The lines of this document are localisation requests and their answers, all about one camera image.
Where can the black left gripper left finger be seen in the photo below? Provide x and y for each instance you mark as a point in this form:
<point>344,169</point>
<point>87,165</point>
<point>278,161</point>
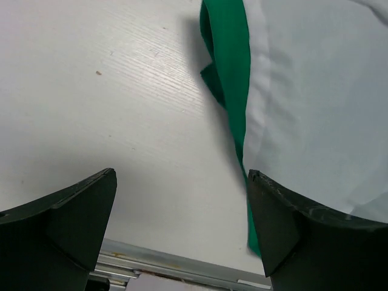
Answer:
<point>53,243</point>

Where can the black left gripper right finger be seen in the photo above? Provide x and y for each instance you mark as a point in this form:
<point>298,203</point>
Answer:
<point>305,245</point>

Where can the green jacket with white lining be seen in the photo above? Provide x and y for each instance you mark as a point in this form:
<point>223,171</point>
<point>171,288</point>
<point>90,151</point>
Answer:
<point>304,84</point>

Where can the aluminium table front rail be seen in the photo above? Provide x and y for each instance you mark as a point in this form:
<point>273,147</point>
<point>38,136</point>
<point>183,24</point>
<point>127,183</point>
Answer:
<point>121,263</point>

